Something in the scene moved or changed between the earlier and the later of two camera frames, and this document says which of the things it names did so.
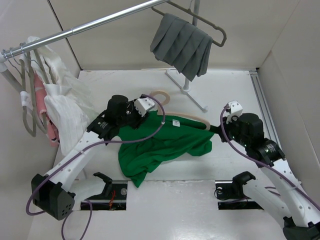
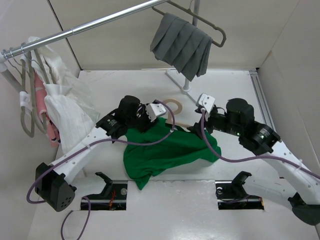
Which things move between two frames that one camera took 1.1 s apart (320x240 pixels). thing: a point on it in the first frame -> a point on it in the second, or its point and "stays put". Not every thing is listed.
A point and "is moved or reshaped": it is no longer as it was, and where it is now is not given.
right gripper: (234, 120) -> (196, 128)
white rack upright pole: (5, 69) stays put
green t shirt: (179, 136) is moved or reshaped
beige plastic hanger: (160, 111) is moved or reshaped
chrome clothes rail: (28, 44) stays put
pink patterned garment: (53, 135) stays put
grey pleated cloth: (179, 44) stays put
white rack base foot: (185, 89) stays put
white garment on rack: (70, 106) stays put
